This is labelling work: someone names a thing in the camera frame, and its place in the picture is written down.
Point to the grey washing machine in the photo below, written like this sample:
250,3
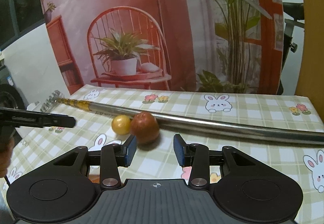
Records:
7,97

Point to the telescopic metal back scratcher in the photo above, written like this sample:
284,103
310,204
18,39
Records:
227,126

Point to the small dark red apple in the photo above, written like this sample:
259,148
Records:
144,127

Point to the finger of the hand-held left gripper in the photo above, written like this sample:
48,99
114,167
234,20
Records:
60,121

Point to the small yellow round fruit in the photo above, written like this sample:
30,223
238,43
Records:
121,124

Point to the black metal stand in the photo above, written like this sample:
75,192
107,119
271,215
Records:
288,44

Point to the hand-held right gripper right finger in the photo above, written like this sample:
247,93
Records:
179,150

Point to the checked rabbit print tablecloth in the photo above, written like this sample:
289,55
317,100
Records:
253,158

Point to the wooden board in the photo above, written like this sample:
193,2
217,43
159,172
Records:
313,36

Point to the white appliance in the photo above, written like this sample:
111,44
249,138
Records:
30,49

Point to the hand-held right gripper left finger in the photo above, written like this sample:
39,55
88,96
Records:
130,150

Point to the person's left hand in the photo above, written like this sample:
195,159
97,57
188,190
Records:
6,160

